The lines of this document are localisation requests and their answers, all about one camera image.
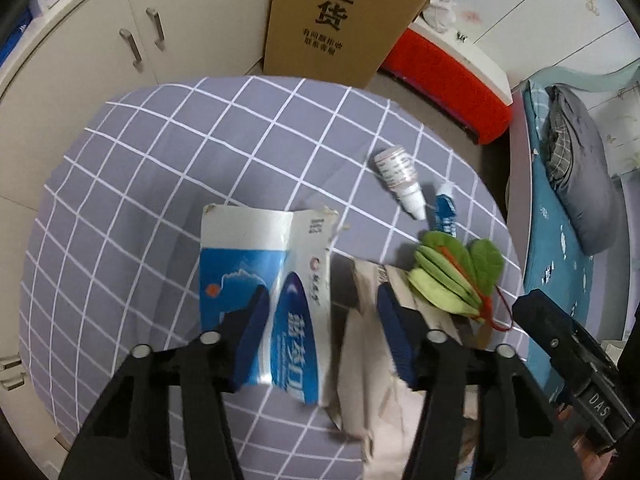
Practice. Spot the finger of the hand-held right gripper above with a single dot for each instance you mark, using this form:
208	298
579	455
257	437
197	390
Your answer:
545	315

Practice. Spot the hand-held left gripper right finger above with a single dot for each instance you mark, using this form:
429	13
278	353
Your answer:
395	330

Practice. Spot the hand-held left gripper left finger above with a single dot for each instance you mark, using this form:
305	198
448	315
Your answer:
250	330

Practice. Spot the beige paper bag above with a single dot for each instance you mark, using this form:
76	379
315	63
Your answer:
365	400

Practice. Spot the blue white carton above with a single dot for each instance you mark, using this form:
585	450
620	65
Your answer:
235	250

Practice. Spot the teal printed mattress sheet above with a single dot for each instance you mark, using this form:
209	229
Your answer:
550	240

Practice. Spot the green felt leaves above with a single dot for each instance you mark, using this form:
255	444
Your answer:
450	270

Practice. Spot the small blue white tube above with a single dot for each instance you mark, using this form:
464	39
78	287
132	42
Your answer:
444	210

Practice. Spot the white eye drop bottle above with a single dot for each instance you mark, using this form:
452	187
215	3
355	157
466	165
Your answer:
397	170

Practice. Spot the grey folded duvet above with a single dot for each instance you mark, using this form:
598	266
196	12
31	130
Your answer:
585	160

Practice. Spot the round table with checked cloth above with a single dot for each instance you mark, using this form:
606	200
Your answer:
150	160

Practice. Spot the blue plaid pillow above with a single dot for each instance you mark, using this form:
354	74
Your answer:
537	97

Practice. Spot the red bench with white top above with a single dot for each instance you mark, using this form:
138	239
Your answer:
440	75

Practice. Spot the tall brown cardboard box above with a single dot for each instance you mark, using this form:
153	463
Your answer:
350	50

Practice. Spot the pink flower sticker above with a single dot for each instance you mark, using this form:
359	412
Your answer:
473	15

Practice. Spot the beige butterfly sticker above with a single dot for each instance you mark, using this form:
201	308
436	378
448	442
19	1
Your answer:
593	2

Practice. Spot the white plastic bag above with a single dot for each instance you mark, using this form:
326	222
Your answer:
440	15

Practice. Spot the beige low cabinet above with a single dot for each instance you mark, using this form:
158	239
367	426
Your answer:
90	10

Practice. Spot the mint green bunk bed frame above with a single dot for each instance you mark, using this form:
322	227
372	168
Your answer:
517	160

